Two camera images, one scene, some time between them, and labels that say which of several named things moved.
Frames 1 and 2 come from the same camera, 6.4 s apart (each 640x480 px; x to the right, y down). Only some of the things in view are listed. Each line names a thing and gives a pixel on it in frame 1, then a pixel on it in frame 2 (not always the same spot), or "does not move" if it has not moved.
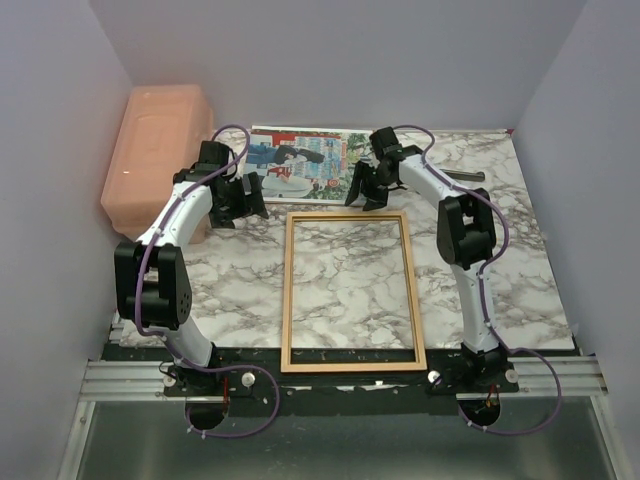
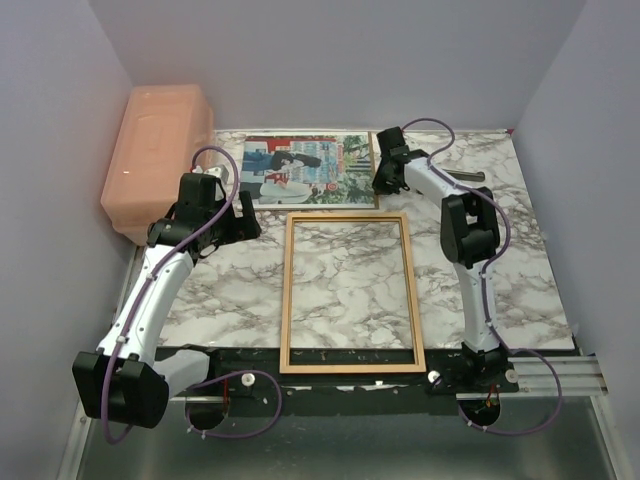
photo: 305,164 does not move
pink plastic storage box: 161,131 does not move
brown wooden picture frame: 415,321 does not move
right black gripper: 361,170 to 379,187
